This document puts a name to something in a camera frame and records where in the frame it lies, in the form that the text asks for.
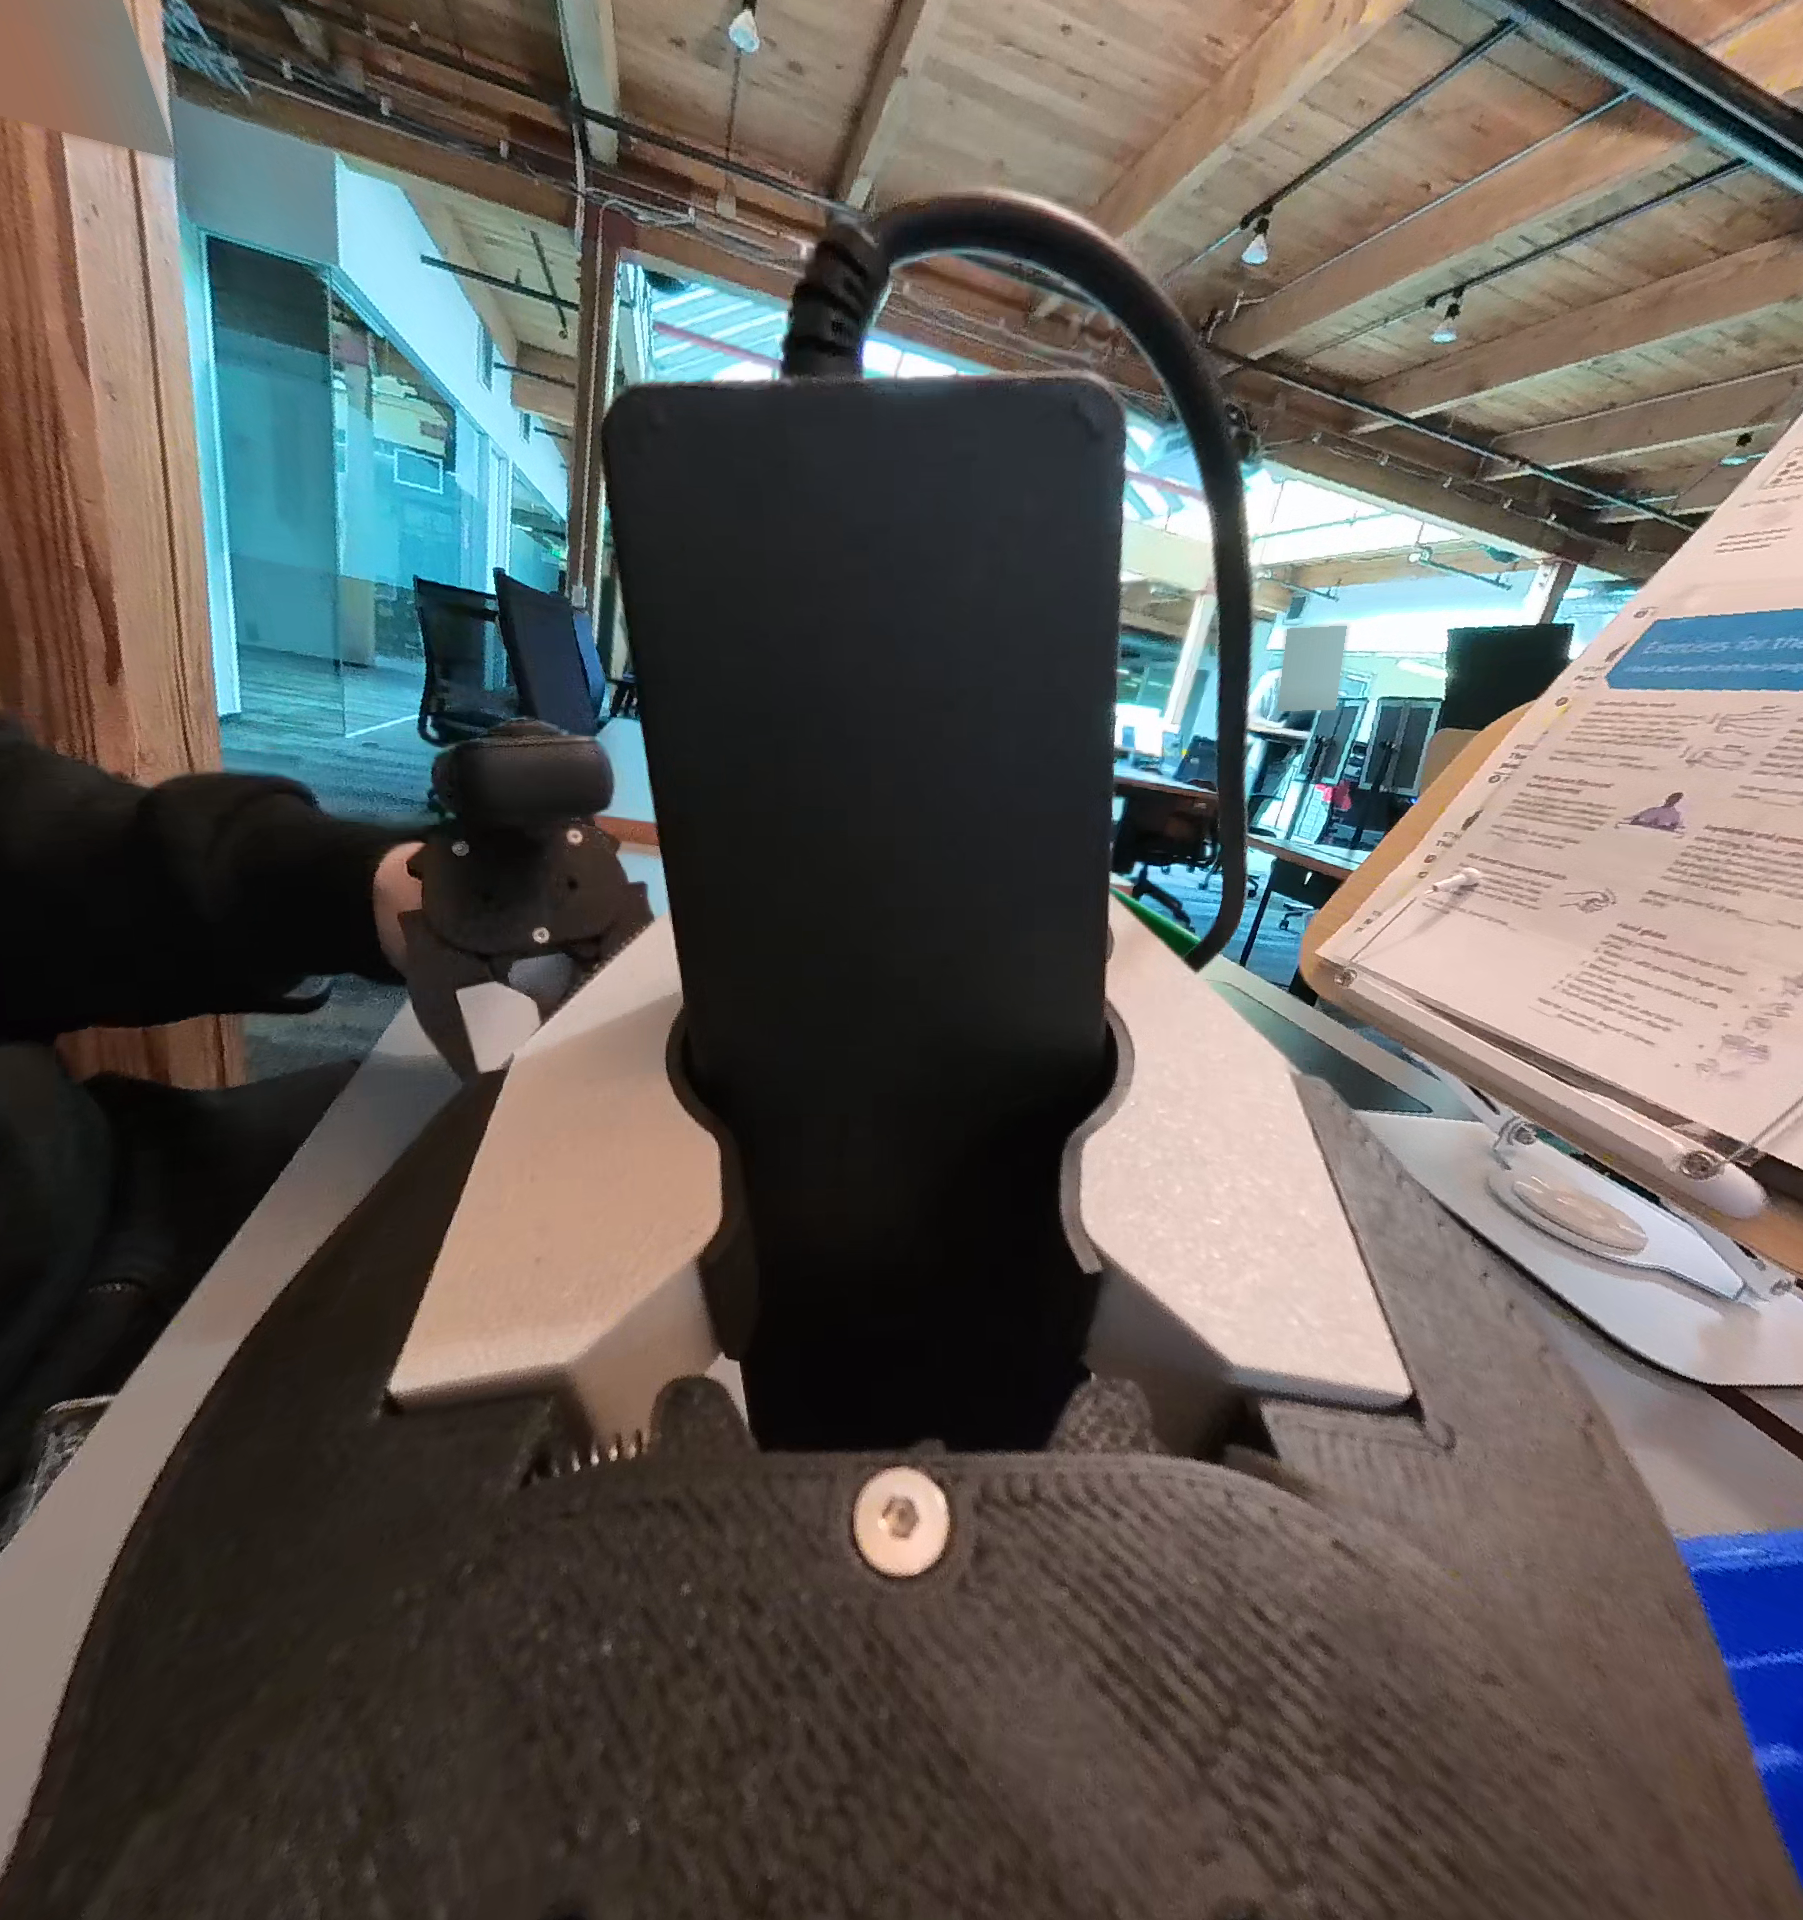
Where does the person's left forearm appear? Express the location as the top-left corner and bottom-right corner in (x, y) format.
(0, 673), (408, 1055)

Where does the black background monitor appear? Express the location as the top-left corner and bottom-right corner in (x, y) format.
(1442, 619), (1576, 739)

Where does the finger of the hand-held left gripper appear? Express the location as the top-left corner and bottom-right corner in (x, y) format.
(456, 971), (546, 1077)

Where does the blue plastic bin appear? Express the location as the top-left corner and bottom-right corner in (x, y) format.
(1674, 1525), (1803, 1920)

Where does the person's black clothing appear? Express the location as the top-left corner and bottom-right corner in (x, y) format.
(0, 1034), (367, 1626)

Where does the glass partition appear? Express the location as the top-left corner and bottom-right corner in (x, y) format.
(201, 227), (353, 739)

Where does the printed instruction sheet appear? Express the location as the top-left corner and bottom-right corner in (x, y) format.
(1318, 396), (1803, 1190)

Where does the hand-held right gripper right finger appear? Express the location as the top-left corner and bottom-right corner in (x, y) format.
(1058, 903), (1416, 1412)

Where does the person's left hand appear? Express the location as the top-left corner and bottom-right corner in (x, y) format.
(373, 839), (428, 981)

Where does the black hub cable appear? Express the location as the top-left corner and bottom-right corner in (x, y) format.
(778, 194), (1258, 971)

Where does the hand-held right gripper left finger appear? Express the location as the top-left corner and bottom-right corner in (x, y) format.
(389, 913), (766, 1419)

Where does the wooden pillar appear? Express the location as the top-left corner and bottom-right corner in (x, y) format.
(0, 102), (251, 1091)

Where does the white background board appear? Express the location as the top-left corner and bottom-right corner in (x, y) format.
(1274, 619), (1352, 715)

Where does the metal clothing clip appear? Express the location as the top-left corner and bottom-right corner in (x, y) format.
(0, 1392), (113, 1565)

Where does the black office chair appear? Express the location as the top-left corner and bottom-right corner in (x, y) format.
(492, 563), (614, 739)
(412, 575), (510, 747)

